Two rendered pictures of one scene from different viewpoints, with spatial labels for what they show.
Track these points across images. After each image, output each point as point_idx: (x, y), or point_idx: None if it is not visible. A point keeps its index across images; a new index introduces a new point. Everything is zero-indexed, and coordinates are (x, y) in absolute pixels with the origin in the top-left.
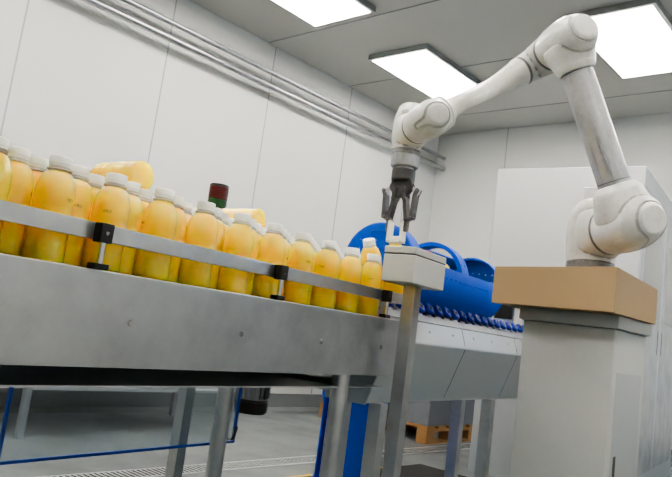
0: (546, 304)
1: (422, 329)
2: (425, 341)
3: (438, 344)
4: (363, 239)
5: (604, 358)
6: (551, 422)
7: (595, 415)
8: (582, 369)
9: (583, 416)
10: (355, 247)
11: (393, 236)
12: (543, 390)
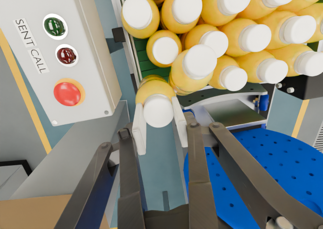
0: (30, 199)
1: (182, 160)
2: (178, 155)
3: (180, 174)
4: (212, 51)
5: (24, 187)
6: (84, 148)
7: (52, 156)
8: (47, 177)
9: (61, 154)
10: (320, 172)
11: (152, 99)
12: (84, 160)
